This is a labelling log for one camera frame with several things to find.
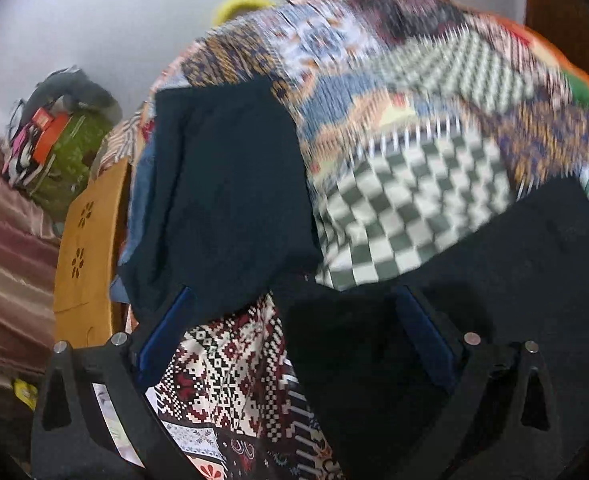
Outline yellow round cushion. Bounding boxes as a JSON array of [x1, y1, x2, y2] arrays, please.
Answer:
[[212, 0, 275, 27]]

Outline folded dark navy garment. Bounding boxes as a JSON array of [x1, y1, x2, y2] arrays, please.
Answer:
[[117, 77, 323, 311]]

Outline grey garment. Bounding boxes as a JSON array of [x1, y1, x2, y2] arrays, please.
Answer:
[[34, 66, 118, 113]]

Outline orange box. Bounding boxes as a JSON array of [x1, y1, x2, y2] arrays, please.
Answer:
[[30, 107, 70, 166]]

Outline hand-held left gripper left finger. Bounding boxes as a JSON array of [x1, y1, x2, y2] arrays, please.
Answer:
[[30, 285, 198, 480]]

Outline black pants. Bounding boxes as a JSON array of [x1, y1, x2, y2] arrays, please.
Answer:
[[273, 175, 589, 480]]

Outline small yellow object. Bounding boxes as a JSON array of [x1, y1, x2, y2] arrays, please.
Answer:
[[13, 379, 39, 407]]

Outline patchwork printed quilt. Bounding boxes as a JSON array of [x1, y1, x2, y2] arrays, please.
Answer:
[[99, 0, 589, 480]]

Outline blue denim garment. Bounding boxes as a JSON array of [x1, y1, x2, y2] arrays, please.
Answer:
[[117, 145, 156, 303]]

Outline wooden board with flower cutouts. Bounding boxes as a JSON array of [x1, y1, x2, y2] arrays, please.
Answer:
[[53, 160, 131, 351]]

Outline green patterned bag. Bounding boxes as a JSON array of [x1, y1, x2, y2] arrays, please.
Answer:
[[29, 112, 120, 217]]

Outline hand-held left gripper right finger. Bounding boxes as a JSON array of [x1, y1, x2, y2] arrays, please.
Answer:
[[395, 285, 563, 480]]

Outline striped curtain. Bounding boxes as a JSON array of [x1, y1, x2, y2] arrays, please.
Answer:
[[0, 90, 61, 386]]

